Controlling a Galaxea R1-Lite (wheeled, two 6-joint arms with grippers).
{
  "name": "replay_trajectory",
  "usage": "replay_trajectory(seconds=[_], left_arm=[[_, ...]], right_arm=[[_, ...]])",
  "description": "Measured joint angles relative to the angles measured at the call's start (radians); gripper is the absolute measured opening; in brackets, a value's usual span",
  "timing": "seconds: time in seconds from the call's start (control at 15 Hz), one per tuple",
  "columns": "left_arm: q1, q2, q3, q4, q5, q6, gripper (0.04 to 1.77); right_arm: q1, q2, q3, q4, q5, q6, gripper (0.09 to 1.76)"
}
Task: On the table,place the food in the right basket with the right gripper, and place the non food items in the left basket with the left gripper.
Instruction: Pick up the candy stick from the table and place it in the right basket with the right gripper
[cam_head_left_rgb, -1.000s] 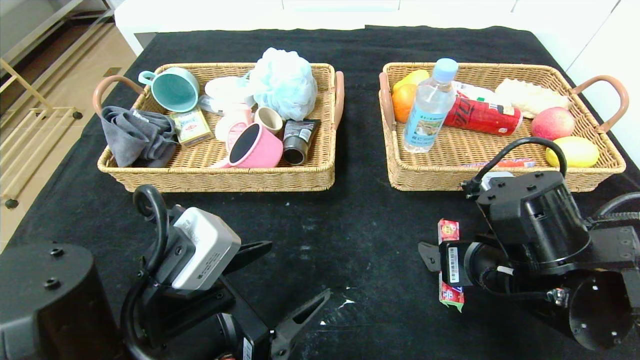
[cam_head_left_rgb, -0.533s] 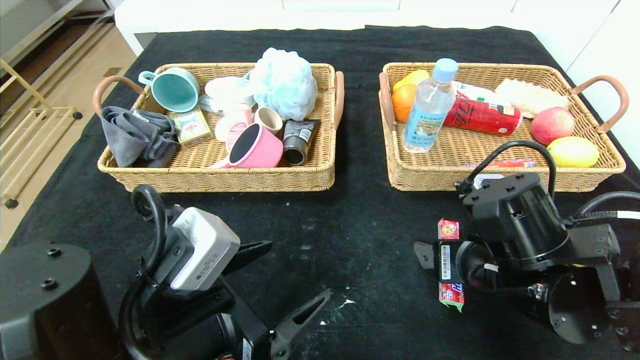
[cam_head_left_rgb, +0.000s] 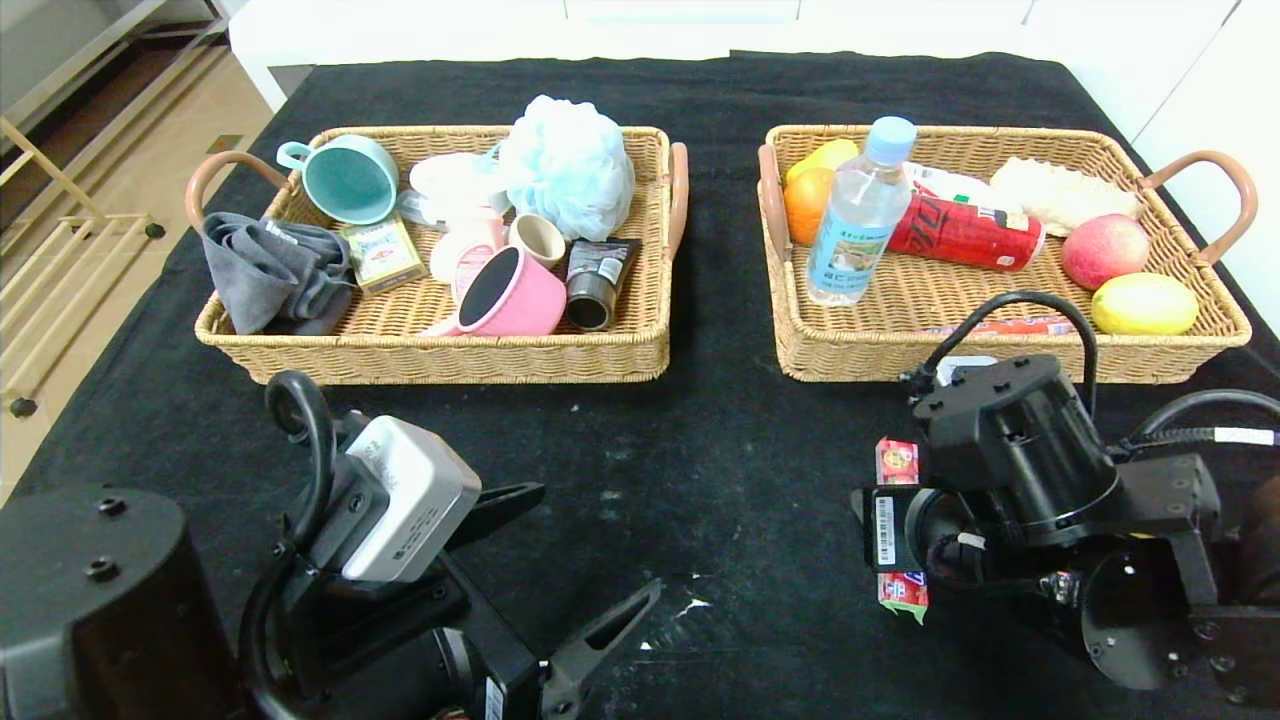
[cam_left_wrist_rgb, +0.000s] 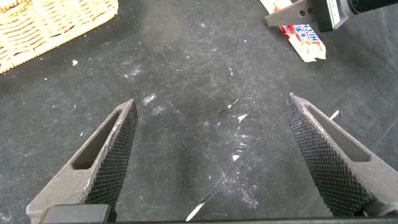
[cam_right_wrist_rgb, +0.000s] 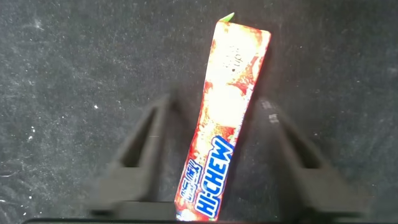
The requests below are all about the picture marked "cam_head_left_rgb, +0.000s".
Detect small yellow fruit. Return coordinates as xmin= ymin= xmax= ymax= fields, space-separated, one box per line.
xmin=787 ymin=139 xmax=861 ymax=186

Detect light blue bath loofah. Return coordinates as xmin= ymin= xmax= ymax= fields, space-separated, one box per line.
xmin=498 ymin=95 xmax=637 ymax=244

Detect cream bread pastry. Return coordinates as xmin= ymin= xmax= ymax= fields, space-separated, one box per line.
xmin=988 ymin=157 xmax=1141 ymax=238

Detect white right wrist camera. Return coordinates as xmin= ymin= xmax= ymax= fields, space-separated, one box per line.
xmin=935 ymin=355 xmax=1001 ymax=387

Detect white round container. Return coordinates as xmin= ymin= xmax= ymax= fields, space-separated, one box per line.
xmin=408 ymin=153 xmax=514 ymax=231

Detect grey low shelf unit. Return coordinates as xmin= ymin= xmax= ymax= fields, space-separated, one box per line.
xmin=0 ymin=0 xmax=231 ymax=131

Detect black cosmetic tube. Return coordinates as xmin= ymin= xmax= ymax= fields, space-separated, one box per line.
xmin=565 ymin=237 xmax=643 ymax=332

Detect red apple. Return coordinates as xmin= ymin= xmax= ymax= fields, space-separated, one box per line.
xmin=1060 ymin=214 xmax=1153 ymax=292

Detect beige mug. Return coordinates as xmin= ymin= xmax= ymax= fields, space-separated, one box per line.
xmin=507 ymin=213 xmax=569 ymax=272

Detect wicker basket brown handles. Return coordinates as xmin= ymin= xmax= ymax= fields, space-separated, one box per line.
xmin=757 ymin=124 xmax=1257 ymax=386
xmin=185 ymin=124 xmax=691 ymax=386

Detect orange sausage stick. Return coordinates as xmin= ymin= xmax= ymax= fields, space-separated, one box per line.
xmin=925 ymin=316 xmax=1076 ymax=337

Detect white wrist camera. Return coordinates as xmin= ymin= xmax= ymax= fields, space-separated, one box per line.
xmin=935 ymin=355 xmax=1001 ymax=387
xmin=340 ymin=415 xmax=483 ymax=584

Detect black table cloth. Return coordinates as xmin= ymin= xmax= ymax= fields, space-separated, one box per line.
xmin=0 ymin=50 xmax=1280 ymax=720

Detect teal ceramic mug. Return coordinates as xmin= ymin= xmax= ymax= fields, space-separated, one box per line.
xmin=276 ymin=135 xmax=401 ymax=227

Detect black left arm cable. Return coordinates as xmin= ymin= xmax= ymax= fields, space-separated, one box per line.
xmin=238 ymin=370 xmax=341 ymax=720

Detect grey folded towel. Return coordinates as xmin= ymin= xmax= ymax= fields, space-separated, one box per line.
xmin=201 ymin=212 xmax=358 ymax=337

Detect small green cream box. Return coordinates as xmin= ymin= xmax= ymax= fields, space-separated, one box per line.
xmin=342 ymin=213 xmax=428 ymax=296

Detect pink detergent bottle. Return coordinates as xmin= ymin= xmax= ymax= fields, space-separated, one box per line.
xmin=430 ymin=213 xmax=508 ymax=306

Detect red Hi-Chew candy stick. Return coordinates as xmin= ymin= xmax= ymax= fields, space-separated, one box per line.
xmin=875 ymin=437 xmax=930 ymax=625

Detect pink saucepan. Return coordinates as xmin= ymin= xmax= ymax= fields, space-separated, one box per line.
xmin=420 ymin=246 xmax=569 ymax=339

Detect white snack packet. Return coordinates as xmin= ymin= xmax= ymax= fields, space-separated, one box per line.
xmin=905 ymin=160 xmax=1021 ymax=214

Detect beige wooden rack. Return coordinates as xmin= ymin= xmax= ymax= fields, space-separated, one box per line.
xmin=0 ymin=115 xmax=169 ymax=419

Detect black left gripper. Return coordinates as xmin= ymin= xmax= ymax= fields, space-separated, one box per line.
xmin=391 ymin=481 xmax=664 ymax=720

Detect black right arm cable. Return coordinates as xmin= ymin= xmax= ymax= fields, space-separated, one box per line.
xmin=915 ymin=290 xmax=1280 ymax=453

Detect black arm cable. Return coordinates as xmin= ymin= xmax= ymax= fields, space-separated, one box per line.
xmin=238 ymin=370 xmax=341 ymax=720
xmin=915 ymin=290 xmax=1280 ymax=453

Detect red cola can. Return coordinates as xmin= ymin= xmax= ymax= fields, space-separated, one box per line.
xmin=888 ymin=195 xmax=1046 ymax=274

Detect yellow lemon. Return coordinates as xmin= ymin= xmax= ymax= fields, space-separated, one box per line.
xmin=1090 ymin=272 xmax=1200 ymax=337

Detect white cabinet furniture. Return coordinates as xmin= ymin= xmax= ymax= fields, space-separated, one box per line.
xmin=230 ymin=0 xmax=1091 ymax=116

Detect clear bottle blue cap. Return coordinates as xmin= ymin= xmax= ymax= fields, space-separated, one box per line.
xmin=805 ymin=116 xmax=919 ymax=307

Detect orange fruit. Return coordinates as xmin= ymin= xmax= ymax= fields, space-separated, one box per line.
xmin=783 ymin=167 xmax=836 ymax=247

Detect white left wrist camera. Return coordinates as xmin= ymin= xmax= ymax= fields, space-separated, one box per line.
xmin=340 ymin=415 xmax=483 ymax=584

